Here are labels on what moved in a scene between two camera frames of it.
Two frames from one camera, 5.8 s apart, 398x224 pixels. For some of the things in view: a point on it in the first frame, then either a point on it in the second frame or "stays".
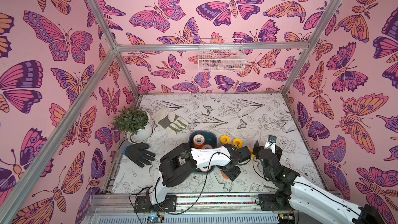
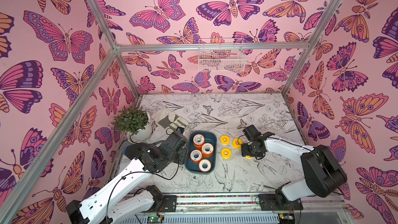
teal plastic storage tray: [210, 138] stays
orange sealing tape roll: [198, 140] stays
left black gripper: [234, 175] -> [183, 152]
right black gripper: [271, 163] -> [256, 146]
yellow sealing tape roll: [237, 142] stays
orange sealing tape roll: [207, 147] stays
